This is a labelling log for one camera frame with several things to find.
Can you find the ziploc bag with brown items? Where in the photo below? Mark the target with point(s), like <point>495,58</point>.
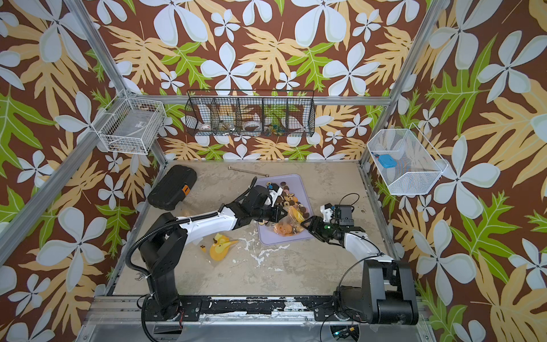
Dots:
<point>218,250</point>

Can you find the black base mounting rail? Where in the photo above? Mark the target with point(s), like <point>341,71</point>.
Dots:
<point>198,308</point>

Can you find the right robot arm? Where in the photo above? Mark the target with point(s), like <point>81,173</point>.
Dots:
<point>387,292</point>

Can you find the metal rod tool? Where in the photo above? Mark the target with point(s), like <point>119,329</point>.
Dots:
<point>250,172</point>

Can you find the white wire basket left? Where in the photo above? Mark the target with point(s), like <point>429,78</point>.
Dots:
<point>130,124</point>

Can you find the black wire basket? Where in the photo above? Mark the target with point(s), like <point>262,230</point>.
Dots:
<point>254,113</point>

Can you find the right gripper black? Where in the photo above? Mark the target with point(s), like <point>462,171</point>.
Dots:
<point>315,226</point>

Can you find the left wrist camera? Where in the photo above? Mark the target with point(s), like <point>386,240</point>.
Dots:
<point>273,196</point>

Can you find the ziploc bag with yellow toy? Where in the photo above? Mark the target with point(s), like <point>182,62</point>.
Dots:
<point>290,225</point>

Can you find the pile of poured cookies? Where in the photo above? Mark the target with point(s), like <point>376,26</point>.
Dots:
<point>289,199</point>

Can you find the white mesh basket right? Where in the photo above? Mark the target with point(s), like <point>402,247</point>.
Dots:
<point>419,163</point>

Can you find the black hard case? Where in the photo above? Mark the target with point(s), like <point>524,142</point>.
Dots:
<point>173,188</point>

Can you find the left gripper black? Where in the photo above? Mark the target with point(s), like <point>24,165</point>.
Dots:
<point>276,215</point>

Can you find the blue object in basket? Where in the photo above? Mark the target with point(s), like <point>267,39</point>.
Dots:
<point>386,161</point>

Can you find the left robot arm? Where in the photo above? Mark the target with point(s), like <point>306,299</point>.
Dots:
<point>156,254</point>

